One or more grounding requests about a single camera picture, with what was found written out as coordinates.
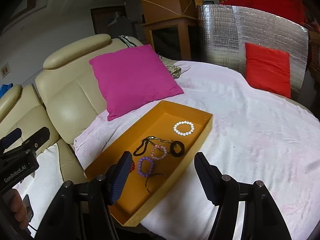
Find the red cushion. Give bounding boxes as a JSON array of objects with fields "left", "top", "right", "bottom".
[{"left": 245, "top": 42, "right": 291, "bottom": 98}]

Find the silver foil insulation sheet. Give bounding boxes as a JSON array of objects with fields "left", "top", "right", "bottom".
[{"left": 197, "top": 4, "right": 309, "bottom": 100}]

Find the orange cardboard box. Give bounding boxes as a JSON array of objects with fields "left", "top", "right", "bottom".
[{"left": 85, "top": 101, "right": 213, "bottom": 226}]

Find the black elastic hair tie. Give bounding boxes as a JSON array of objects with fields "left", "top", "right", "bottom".
[{"left": 132, "top": 136, "right": 173, "bottom": 157}]

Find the pink translucent bead bracelet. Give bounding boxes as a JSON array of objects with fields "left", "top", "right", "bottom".
[{"left": 150, "top": 143, "right": 168, "bottom": 161}]

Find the wooden cabinet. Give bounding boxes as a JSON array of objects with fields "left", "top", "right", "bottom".
[{"left": 140, "top": 0, "right": 201, "bottom": 60}]

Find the red blanket on railing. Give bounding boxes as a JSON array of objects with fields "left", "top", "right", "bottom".
[{"left": 221, "top": 0, "right": 306, "bottom": 25}]

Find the pale pink embossed towel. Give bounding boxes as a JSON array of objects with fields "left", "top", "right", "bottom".
[{"left": 74, "top": 61, "right": 319, "bottom": 239}]

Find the person's left hand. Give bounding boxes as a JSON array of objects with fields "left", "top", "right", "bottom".
[{"left": 10, "top": 189, "right": 29, "bottom": 230}]

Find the purple bead bracelet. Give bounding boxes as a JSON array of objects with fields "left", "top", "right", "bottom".
[{"left": 137, "top": 156, "right": 155, "bottom": 178}]

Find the white bead bracelet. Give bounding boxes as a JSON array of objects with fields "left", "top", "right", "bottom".
[{"left": 172, "top": 120, "right": 195, "bottom": 137}]

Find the magenta cushion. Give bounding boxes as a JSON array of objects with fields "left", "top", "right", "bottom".
[{"left": 89, "top": 45, "right": 183, "bottom": 121}]

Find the small black scrunchie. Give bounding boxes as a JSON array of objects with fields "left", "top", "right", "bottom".
[{"left": 170, "top": 141, "right": 185, "bottom": 158}]

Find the patterned beige cloth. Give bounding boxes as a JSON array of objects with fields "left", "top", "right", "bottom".
[{"left": 165, "top": 64, "right": 191, "bottom": 79}]

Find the silver bangle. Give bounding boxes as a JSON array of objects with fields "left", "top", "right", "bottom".
[{"left": 145, "top": 173, "right": 167, "bottom": 194}]

